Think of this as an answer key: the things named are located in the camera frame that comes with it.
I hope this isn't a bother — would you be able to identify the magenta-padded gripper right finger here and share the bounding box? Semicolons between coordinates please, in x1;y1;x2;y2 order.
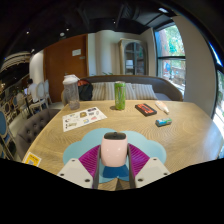
126;143;172;189

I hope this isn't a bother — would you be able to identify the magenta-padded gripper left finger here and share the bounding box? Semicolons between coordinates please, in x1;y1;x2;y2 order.
57;143;102;190

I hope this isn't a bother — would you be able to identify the pink computer mouse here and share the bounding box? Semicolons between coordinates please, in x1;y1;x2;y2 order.
100;131;129;168

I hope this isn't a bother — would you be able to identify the blue cloud-shaped mouse pad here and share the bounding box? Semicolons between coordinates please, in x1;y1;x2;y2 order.
62;127;167;184

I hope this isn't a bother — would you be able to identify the yellow sticker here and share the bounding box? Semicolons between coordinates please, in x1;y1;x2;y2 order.
22;151;43;168

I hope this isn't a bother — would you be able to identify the small teal box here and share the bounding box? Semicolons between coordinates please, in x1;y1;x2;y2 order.
155;117;173;128

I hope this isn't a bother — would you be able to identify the printed paper sheet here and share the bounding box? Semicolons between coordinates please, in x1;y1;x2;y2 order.
61;106;108;133

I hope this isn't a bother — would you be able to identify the grey tufted armchair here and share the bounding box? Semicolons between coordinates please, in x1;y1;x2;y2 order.
14;108;62;161

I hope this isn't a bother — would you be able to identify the white packet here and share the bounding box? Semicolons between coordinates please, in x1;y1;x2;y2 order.
154;100;170;115

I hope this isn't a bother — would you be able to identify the clear shaker bottle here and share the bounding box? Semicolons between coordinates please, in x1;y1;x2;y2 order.
62;74;81;111

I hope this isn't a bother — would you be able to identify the striped cushion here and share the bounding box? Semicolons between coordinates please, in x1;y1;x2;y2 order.
91;82;116;102
125;83;158;101

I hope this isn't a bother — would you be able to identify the green drink bottle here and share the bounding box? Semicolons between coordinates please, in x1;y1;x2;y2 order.
113;80;127;111

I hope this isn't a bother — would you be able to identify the black and orange bag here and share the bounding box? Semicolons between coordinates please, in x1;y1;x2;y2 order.
77;79;94;102

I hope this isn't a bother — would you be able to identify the group of chairs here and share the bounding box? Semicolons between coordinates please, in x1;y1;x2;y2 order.
0;79;53;159

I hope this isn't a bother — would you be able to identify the brown curved sofa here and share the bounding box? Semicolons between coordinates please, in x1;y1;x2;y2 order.
60;74;184;103

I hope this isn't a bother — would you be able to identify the person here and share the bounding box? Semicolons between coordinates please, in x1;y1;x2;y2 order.
25;78;39;104

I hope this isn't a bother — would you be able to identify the black-framed window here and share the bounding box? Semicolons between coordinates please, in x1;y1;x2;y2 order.
213;63;224;134
153;22;187;98

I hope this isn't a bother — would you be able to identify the wooden door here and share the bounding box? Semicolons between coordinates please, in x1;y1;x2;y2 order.
43;33;89;104

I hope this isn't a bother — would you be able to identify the arched glass-door cabinet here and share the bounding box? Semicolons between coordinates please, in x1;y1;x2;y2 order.
118;38;149;76

